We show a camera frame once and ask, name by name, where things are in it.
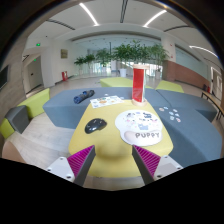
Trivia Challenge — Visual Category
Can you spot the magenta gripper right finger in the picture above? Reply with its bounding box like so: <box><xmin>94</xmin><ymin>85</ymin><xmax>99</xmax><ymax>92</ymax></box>
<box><xmin>132</xmin><ymin>145</ymin><xmax>161</xmax><ymax>185</ymax></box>

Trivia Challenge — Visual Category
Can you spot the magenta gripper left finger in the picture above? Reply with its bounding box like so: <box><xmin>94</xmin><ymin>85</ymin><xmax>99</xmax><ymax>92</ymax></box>
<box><xmin>67</xmin><ymin>145</ymin><xmax>96</xmax><ymax>186</ymax></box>

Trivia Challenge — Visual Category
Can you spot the white puppy mouse pad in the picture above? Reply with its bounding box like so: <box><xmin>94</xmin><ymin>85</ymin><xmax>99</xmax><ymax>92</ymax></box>
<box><xmin>115</xmin><ymin>110</ymin><xmax>163</xmax><ymax>146</ymax></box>

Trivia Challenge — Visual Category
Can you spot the black computer mouse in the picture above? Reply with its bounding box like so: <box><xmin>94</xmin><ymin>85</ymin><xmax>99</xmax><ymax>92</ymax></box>
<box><xmin>85</xmin><ymin>118</ymin><xmax>107</xmax><ymax>134</ymax></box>

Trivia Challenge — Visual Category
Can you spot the yellow table block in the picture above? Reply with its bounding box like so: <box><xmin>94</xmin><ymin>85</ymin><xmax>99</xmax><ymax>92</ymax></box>
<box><xmin>68</xmin><ymin>98</ymin><xmax>175</xmax><ymax>179</ymax></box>

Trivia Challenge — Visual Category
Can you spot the sticker sheet paper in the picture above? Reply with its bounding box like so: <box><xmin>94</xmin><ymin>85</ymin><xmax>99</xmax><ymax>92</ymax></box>
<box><xmin>90</xmin><ymin>96</ymin><xmax>123</xmax><ymax>108</ymax></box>

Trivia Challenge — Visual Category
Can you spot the folded dark blue umbrella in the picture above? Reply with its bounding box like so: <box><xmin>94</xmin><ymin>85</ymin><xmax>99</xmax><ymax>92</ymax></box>
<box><xmin>74</xmin><ymin>90</ymin><xmax>95</xmax><ymax>104</ymax></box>

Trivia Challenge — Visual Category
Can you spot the grey-blue modular sofa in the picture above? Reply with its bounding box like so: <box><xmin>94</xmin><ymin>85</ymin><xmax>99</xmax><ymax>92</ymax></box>
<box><xmin>43</xmin><ymin>87</ymin><xmax>222</xmax><ymax>167</ymax></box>

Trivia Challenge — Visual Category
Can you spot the green and grey armchair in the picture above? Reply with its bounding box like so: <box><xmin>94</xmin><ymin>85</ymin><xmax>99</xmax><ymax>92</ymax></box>
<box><xmin>0</xmin><ymin>89</ymin><xmax>50</xmax><ymax>138</ymax></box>

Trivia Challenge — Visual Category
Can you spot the green ottoman bench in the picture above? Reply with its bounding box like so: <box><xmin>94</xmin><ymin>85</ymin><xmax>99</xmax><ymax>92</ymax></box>
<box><xmin>100</xmin><ymin>77</ymin><xmax>184</xmax><ymax>93</ymax></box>

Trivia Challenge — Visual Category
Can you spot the red fire extinguisher box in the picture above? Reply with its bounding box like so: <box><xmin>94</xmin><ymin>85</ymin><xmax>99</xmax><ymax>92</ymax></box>
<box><xmin>62</xmin><ymin>71</ymin><xmax>68</xmax><ymax>81</ymax></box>

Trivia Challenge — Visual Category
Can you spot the wooden bench with black legs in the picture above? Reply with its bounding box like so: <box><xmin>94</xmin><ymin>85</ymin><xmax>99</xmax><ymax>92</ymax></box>
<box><xmin>201</xmin><ymin>91</ymin><xmax>224</xmax><ymax>120</ymax></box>

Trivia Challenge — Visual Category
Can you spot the red cylinder on wooden base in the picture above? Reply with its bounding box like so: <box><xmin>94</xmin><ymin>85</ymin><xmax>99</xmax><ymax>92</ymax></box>
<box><xmin>132</xmin><ymin>64</ymin><xmax>148</xmax><ymax>106</ymax></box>

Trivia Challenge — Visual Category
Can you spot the potted green plants row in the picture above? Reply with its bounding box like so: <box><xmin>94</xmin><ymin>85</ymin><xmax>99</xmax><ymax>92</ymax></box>
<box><xmin>74</xmin><ymin>40</ymin><xmax>169</xmax><ymax>71</ymax></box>

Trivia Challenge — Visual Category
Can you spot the wall television screen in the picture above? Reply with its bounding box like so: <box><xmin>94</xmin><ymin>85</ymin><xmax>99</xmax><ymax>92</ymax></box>
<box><xmin>0</xmin><ymin>65</ymin><xmax>9</xmax><ymax>90</ymax></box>

